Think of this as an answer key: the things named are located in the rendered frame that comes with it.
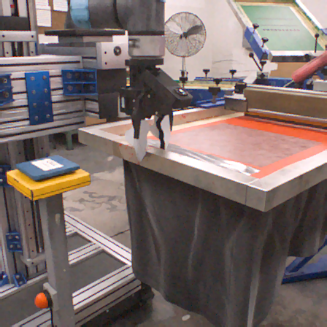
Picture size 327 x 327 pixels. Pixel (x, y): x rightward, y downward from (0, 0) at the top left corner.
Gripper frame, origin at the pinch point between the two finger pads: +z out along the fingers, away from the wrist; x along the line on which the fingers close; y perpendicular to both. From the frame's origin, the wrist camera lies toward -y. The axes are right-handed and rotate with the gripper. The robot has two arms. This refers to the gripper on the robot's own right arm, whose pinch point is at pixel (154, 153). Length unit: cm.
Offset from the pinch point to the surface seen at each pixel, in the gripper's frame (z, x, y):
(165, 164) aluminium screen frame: 0.6, 1.9, -5.7
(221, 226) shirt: 15.9, -8.7, -12.6
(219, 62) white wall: 10, -471, 363
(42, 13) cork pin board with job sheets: -57, -155, 378
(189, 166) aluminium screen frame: -0.6, 1.9, -12.4
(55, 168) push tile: 1.1, 18.9, 8.6
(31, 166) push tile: 1.1, 22.0, 13.3
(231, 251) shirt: 20.0, -7.7, -16.6
